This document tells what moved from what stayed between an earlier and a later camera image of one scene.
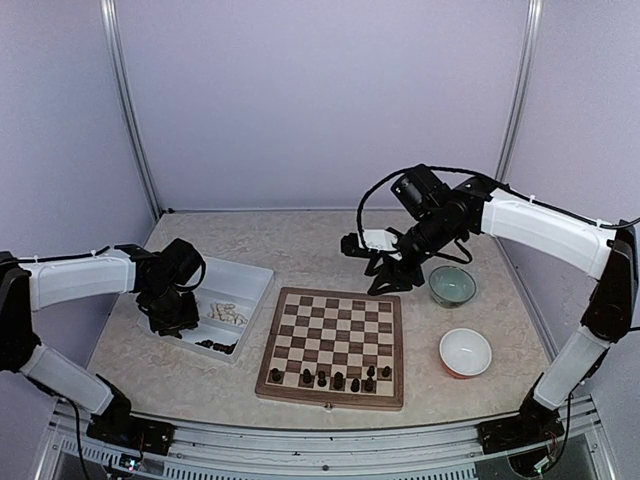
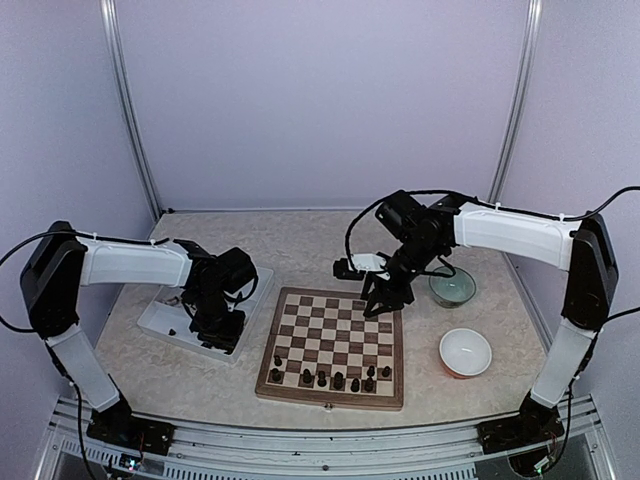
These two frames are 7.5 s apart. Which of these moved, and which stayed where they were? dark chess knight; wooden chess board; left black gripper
Moved: left black gripper
Stayed: dark chess knight; wooden chess board
